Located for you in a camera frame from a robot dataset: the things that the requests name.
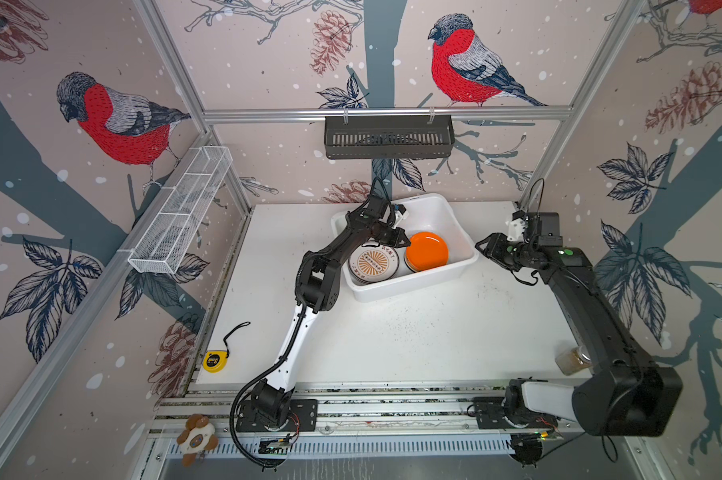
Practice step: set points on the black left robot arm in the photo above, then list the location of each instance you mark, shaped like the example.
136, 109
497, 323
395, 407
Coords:
317, 288

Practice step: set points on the white wire mesh shelf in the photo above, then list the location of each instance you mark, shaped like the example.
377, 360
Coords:
169, 235

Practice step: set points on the small glass jar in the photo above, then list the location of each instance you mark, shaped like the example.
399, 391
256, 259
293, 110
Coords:
573, 360

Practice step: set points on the black hanging wire basket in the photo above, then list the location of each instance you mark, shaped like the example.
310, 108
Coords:
388, 137

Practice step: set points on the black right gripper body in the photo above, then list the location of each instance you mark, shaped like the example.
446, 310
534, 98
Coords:
516, 254

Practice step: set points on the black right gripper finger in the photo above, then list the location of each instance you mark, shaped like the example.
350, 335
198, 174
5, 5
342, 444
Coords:
491, 241
500, 257

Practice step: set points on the yellow tape measure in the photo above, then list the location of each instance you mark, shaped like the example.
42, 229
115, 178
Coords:
214, 361

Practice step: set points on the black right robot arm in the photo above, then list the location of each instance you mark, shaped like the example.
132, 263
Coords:
628, 393

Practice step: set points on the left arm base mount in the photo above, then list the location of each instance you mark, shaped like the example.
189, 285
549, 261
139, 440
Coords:
299, 415

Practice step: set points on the white plastic bin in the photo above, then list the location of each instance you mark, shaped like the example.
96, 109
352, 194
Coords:
429, 213

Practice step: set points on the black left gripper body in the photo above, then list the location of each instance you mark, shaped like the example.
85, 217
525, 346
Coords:
386, 236

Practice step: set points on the brown white plush toy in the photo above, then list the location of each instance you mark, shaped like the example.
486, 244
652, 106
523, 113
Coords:
198, 438

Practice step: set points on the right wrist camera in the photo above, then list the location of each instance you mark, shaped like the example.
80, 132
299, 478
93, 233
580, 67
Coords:
517, 225

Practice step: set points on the aluminium horizontal rail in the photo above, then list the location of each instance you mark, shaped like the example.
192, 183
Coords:
501, 113

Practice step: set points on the orange plate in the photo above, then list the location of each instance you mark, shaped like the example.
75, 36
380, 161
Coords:
427, 251

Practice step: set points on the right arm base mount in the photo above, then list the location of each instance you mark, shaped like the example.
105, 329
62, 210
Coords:
493, 413

